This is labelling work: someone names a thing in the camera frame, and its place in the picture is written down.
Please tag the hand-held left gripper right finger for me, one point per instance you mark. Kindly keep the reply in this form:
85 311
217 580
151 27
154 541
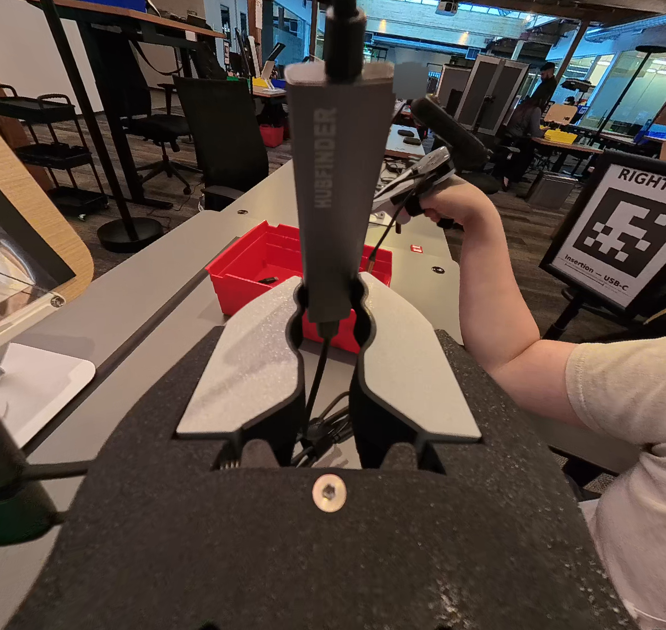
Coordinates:
411 364

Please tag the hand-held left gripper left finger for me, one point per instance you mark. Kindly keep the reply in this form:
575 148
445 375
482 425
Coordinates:
244 359

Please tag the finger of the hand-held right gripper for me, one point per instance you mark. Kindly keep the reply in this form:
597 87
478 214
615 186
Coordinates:
429 164
387 203

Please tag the grey usb hub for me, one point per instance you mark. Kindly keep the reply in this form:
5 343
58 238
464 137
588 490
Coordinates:
338 172

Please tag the red plastic bin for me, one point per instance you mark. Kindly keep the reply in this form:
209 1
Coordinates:
244 281

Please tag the person's right hand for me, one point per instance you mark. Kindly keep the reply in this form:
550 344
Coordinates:
468 203

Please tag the grey cabinet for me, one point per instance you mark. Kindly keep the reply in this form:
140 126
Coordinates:
491 94

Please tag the yellow bin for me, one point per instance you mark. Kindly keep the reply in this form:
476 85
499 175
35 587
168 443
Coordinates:
561 136

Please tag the grey floor bin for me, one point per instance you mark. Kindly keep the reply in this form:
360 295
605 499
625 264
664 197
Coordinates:
551 190

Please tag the ceiling projector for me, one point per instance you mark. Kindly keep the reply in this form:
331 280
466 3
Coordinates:
447 4

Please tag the red bag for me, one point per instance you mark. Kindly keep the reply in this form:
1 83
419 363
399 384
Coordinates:
271 135

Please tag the black pole stand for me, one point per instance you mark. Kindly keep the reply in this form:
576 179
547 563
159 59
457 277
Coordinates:
130 234

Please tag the black chair backrest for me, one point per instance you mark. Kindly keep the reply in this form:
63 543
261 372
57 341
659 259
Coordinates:
223 130

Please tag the tag sign on stand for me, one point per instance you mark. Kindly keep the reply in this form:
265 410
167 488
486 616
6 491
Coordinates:
614 234

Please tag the person's white shirt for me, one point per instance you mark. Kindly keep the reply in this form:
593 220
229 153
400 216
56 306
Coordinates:
624 432

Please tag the black office chair with armrests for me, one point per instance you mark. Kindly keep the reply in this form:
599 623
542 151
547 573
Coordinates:
156 125

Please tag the wooden board with acrylic cover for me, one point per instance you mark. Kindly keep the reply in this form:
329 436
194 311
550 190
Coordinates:
31 193

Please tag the black utility cart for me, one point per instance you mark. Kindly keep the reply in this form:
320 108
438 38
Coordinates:
57 154

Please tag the wooden desk with black legs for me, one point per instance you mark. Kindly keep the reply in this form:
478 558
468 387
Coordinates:
130 16

